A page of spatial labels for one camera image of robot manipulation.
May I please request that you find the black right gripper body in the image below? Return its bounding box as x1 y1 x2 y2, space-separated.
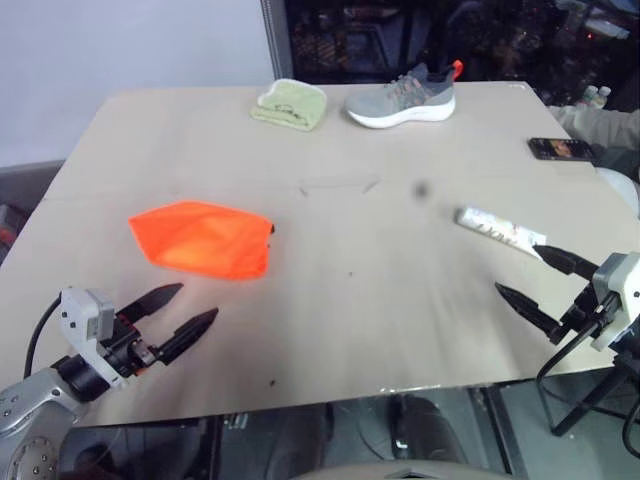
559 286 621 346

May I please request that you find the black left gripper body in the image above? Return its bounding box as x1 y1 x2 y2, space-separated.
98 310 165 378

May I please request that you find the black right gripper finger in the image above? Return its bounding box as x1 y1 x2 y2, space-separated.
494 282 567 346
531 243 601 282

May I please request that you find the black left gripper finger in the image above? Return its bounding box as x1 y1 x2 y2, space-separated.
158 307 221 366
116 282 185 327

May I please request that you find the orange cloth bag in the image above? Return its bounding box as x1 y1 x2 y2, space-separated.
127 199 278 282

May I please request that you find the white snack wrapper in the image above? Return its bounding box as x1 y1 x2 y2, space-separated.
453 205 549 261

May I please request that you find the black smartphone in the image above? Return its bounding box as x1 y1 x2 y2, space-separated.
528 137 599 163

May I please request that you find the grey sneaker white sole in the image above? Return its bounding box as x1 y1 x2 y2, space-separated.
343 59 458 130

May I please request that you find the folded green towel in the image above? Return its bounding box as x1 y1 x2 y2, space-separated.
249 78 329 133

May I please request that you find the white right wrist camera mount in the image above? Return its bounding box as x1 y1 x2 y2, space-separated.
591 251 640 351

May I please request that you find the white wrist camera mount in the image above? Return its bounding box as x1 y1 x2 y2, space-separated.
591 251 640 351
58 286 127 392

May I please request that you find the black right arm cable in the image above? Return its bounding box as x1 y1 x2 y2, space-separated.
535 299 640 419

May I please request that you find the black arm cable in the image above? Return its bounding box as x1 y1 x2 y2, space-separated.
535 299 640 419
21 293 65 377

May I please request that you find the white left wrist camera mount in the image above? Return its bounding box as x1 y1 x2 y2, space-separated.
58 286 127 392

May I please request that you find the black metal stand frame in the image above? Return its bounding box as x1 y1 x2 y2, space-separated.
551 349 640 437

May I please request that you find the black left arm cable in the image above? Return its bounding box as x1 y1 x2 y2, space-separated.
21 293 65 377

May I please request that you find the grey metal post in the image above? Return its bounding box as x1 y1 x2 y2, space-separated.
259 0 294 84

